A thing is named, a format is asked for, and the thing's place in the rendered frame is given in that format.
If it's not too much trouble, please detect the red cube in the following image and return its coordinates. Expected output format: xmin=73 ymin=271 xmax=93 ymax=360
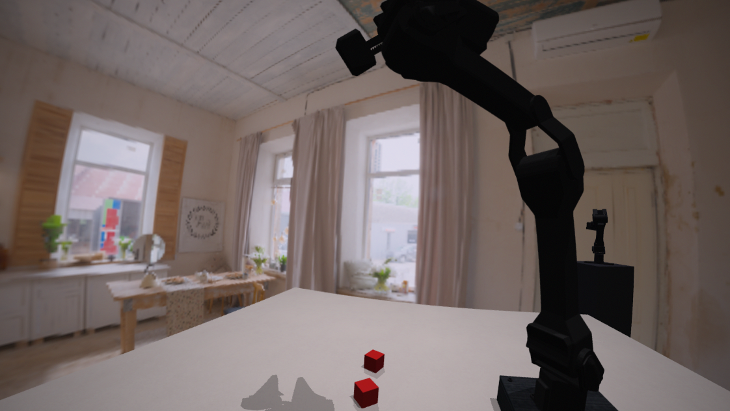
xmin=353 ymin=378 xmax=379 ymax=408
xmin=364 ymin=349 xmax=385 ymax=373

